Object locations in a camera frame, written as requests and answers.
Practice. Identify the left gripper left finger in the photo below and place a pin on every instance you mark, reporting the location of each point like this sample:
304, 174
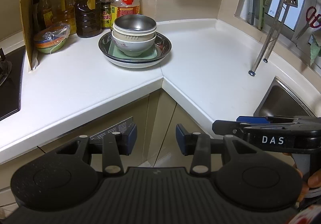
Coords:
116, 144

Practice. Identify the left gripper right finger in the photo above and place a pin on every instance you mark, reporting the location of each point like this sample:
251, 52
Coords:
195, 144

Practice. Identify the white floral ceramic bowl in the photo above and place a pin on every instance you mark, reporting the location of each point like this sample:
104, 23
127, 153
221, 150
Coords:
133, 49

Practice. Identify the large steel plate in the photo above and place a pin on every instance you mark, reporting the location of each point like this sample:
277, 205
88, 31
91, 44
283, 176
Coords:
159, 51

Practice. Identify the cream plastic bowl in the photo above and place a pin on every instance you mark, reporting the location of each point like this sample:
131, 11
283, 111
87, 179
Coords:
131, 35

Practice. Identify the small steel bowl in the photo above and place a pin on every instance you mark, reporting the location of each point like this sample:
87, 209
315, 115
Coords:
135, 22

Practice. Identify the plastic-wrapped colourful bowls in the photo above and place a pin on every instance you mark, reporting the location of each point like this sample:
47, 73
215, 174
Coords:
52, 39

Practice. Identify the person right hand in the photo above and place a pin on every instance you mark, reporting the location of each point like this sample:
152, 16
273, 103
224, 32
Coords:
311, 181

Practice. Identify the steel sink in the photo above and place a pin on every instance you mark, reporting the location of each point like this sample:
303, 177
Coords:
280, 100

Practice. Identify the green cutting board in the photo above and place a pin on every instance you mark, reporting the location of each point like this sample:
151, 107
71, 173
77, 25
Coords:
260, 3

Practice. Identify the black gas stove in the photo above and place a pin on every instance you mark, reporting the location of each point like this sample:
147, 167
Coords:
11, 81

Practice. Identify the bean paste jar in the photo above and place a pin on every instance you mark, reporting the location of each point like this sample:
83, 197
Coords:
106, 13

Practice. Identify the dark oil bottle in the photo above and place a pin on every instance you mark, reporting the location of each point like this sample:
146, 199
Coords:
88, 18

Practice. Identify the yellow oil bottle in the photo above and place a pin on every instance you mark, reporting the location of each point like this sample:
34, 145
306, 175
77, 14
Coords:
66, 14

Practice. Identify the small yellow-cap bottle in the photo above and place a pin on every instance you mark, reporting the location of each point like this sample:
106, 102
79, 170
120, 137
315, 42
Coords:
44, 14

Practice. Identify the cardboard divider panel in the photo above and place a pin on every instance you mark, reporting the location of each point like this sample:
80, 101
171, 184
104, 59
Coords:
26, 13

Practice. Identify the red-handled scissors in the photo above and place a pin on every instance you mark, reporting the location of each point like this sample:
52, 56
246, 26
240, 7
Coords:
312, 21

